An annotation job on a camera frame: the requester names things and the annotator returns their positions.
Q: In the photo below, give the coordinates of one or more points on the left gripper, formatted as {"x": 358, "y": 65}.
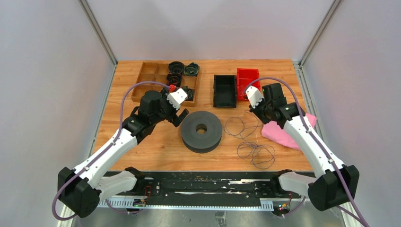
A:
{"x": 175, "y": 119}

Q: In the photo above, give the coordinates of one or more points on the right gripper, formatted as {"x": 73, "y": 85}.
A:
{"x": 255, "y": 110}

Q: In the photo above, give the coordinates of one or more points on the grey filament spool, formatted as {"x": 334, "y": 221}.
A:
{"x": 201, "y": 131}

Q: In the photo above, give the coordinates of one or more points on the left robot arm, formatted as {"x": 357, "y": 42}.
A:
{"x": 84, "y": 186}

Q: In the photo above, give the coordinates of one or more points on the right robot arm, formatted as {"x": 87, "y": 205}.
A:
{"x": 334, "y": 183}

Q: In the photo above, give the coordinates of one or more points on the pink cloth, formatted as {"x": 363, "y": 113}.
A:
{"x": 274, "y": 133}

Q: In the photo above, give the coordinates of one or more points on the rolled patterned tie bottom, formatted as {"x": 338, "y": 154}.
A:
{"x": 189, "y": 92}

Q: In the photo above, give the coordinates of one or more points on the rolled dark tie middle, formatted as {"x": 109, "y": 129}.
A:
{"x": 174, "y": 79}

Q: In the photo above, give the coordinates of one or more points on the rolled dark tie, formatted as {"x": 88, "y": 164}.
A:
{"x": 176, "y": 67}
{"x": 174, "y": 79}

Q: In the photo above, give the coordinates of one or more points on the red plastic bin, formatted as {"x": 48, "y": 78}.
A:
{"x": 243, "y": 78}

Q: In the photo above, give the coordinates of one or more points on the rolled green tie top right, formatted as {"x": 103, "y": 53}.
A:
{"x": 191, "y": 70}

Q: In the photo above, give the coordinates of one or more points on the black plastic bin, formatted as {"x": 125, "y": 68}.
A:
{"x": 225, "y": 91}

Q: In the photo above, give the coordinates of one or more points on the rolled dark tie top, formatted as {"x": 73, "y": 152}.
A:
{"x": 176, "y": 67}

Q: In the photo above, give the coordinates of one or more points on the wooden compartment tray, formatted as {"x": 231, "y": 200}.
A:
{"x": 157, "y": 72}

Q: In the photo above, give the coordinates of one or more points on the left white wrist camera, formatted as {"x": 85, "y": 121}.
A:
{"x": 176, "y": 96}

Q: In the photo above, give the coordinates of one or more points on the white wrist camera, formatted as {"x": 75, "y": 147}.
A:
{"x": 254, "y": 96}
{"x": 176, "y": 96}

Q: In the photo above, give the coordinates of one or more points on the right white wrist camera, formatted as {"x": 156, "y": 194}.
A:
{"x": 254, "y": 96}

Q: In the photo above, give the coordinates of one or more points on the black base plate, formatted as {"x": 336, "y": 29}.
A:
{"x": 211, "y": 190}

